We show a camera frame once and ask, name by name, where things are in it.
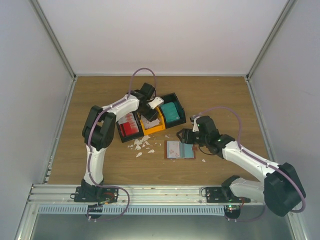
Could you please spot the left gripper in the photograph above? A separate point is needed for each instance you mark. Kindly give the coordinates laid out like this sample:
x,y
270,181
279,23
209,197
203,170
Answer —
x,y
151,117

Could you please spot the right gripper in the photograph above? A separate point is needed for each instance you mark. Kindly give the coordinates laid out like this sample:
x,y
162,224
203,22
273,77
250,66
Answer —
x,y
185,139

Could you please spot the white credit card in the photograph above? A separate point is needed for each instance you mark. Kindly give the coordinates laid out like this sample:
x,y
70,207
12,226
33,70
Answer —
x,y
173,149

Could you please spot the black bin with green cards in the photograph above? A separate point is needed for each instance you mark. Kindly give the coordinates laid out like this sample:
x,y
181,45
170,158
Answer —
x,y
170,98

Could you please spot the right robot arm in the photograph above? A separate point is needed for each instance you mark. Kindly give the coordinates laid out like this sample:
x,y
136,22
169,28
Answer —
x,y
278,186

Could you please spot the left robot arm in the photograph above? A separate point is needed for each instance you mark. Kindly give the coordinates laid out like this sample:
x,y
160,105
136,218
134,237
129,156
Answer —
x,y
99,129

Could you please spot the green cards stack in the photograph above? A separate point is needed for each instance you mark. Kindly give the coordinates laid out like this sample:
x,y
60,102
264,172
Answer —
x,y
170,112

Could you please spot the white cards stack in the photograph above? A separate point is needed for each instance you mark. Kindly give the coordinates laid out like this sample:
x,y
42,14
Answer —
x,y
149,124

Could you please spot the black bin with red cards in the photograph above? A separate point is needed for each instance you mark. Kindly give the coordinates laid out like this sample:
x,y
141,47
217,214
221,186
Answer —
x,y
132,137

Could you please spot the red cards stack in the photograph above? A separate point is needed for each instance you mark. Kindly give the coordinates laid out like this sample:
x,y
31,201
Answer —
x,y
128,125

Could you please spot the yellow plastic bin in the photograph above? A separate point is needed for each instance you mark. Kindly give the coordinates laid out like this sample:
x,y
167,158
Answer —
x,y
156,129

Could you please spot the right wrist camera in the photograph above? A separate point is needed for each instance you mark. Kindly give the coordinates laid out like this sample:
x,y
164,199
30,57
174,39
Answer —
x,y
193,119

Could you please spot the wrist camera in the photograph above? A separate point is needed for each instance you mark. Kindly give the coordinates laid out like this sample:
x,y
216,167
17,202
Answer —
x,y
156,102
193,119

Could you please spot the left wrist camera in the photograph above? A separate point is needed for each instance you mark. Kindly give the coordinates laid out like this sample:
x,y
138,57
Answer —
x,y
156,102

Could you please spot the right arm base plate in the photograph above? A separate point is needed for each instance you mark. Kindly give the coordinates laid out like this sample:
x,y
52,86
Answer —
x,y
218,194

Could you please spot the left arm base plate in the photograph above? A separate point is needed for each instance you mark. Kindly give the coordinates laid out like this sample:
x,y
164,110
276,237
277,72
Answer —
x,y
95,194

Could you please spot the grey slotted cable duct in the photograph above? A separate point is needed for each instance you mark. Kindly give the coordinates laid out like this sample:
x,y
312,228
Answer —
x,y
198,210

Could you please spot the aluminium front rail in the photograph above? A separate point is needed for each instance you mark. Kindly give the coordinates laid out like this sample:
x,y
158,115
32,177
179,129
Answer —
x,y
139,194

